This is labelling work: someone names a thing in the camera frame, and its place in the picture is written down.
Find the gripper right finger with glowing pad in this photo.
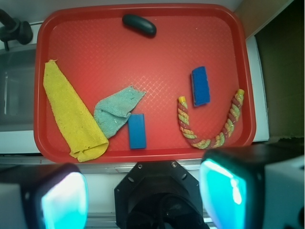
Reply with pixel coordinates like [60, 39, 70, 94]
[199, 143, 305, 229]

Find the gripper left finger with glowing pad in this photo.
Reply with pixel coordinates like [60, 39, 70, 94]
[0, 164, 89, 229]

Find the yellow cloth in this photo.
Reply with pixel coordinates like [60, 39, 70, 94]
[43, 60, 109, 162]

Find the teal green cloth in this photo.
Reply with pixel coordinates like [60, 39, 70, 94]
[93, 86, 146, 139]

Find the blue rectangular block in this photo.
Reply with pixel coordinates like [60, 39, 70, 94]
[128, 114, 146, 149]

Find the blue sponge block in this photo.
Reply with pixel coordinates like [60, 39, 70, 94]
[191, 66, 210, 106]

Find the red plastic tray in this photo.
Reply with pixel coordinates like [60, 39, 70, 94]
[34, 4, 256, 163]

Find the clear plastic bin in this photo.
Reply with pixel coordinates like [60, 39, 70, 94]
[0, 48, 36, 132]

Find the dark oval case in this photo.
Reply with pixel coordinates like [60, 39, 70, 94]
[122, 14, 157, 37]

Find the multicolored twisted rope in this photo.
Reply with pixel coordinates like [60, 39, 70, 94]
[177, 89, 245, 150]

